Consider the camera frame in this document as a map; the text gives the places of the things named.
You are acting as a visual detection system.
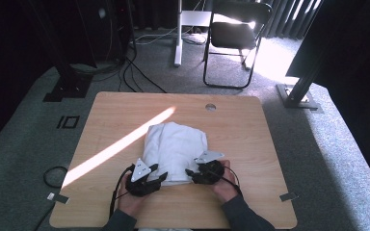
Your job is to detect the black panel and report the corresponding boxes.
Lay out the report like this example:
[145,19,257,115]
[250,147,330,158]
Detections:
[285,0,370,85]

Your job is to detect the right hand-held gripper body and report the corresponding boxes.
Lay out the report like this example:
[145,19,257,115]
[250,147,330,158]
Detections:
[191,150,225,186]

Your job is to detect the metal stand with grey base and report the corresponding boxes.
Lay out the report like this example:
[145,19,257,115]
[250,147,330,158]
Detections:
[276,65,324,114]

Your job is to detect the grey tape strip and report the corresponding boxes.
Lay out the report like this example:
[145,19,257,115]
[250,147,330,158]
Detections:
[46,192,70,205]
[278,192,300,203]

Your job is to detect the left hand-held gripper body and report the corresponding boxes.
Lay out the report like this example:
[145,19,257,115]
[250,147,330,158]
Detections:
[124,157,162,197]

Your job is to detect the black floor cables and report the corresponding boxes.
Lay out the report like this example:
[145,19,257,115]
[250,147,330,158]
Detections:
[91,18,169,94]

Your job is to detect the right hand-held gripper cable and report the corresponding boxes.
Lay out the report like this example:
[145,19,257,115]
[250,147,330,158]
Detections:
[221,165,244,198]

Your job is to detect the white garment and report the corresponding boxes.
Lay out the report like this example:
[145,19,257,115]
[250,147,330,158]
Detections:
[142,121,209,188]

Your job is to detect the left hand-held gripper cable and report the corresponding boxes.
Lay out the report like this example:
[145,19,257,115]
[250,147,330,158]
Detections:
[108,164,136,219]

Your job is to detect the black folding chair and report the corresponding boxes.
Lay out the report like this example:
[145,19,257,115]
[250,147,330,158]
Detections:
[202,0,273,90]

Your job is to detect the hand-held gripper cable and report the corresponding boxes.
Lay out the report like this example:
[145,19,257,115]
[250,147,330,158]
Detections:
[221,165,244,198]
[108,164,136,219]

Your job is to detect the person's left hand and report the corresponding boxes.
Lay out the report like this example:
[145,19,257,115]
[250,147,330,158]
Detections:
[118,188,150,217]

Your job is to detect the person's right hand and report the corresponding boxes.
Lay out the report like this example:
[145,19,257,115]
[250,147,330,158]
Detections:
[209,160,239,204]

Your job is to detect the black stand with flat base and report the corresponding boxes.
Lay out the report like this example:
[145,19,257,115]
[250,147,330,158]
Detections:
[28,0,93,103]

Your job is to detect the coiled black cable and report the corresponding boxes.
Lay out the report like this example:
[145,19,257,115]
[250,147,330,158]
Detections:
[42,166,69,190]

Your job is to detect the white floor cables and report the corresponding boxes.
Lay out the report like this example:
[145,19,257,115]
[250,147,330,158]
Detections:
[134,26,207,46]

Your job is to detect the dark curtain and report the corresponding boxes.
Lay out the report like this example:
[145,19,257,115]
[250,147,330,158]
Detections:
[259,0,323,41]

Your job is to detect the white desk frame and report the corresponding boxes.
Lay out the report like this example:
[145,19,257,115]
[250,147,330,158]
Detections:
[172,0,214,68]

